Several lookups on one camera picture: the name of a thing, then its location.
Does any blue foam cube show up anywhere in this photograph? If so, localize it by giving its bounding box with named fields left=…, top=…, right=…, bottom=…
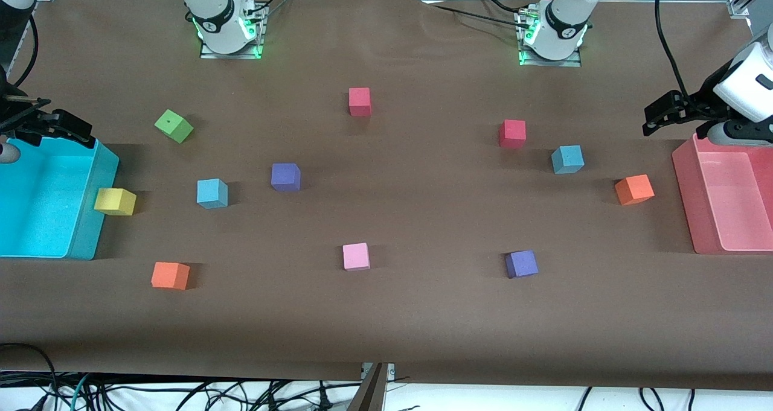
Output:
left=196, top=179, right=229, bottom=209
left=551, top=145, right=585, bottom=175

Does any orange foam cube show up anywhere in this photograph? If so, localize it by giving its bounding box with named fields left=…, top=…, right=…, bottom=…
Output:
left=614, top=174, right=655, bottom=206
left=151, top=261, right=191, bottom=291

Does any yellow foam cube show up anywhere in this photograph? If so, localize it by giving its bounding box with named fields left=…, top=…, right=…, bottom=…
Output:
left=94, top=188, right=137, bottom=216

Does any cyan plastic bin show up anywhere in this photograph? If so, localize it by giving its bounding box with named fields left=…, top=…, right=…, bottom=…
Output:
left=0, top=135, right=120, bottom=261

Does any green foam cube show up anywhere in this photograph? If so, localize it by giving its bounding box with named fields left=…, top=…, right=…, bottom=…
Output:
left=154, top=109, right=195, bottom=144

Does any pink plastic bin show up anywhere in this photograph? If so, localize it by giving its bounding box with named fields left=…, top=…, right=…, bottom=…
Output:
left=672, top=132, right=773, bottom=255

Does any red foam cube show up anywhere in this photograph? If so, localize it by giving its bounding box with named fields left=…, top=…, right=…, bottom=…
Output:
left=499, top=119, right=527, bottom=150
left=348, top=87, right=372, bottom=117

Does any purple foam cube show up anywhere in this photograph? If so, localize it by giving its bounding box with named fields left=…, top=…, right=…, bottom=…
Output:
left=271, top=163, right=301, bottom=193
left=505, top=250, right=539, bottom=279

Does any brown table cover sheet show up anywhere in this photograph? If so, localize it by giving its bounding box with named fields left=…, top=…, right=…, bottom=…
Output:
left=0, top=0, right=773, bottom=393

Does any pink foam cube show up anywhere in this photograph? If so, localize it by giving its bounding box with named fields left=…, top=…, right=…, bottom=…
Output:
left=342, top=243, right=371, bottom=272

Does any dark angled bar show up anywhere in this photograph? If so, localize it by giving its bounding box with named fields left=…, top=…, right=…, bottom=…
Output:
left=347, top=363, right=388, bottom=411

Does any black hanging cable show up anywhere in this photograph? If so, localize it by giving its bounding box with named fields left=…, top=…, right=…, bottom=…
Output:
left=655, top=0, right=692, bottom=98

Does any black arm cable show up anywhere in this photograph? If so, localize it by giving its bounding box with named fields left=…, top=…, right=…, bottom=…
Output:
left=11, top=10, right=40, bottom=89

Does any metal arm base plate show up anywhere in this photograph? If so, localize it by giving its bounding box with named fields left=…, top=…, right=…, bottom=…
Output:
left=518, top=46, right=583, bottom=68
left=199, top=37, right=265, bottom=60

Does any black base cable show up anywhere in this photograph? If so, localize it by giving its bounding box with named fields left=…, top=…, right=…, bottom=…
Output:
left=254, top=0, right=298, bottom=19
left=423, top=0, right=532, bottom=25

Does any black looped floor cable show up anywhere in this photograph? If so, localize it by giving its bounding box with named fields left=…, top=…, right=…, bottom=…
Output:
left=0, top=342, right=59, bottom=411

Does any teal floor cable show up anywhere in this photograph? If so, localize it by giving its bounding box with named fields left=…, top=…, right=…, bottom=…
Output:
left=68, top=374, right=91, bottom=411

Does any silver metal bracket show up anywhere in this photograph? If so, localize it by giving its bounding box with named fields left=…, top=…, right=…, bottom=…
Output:
left=361, top=363, right=396, bottom=383

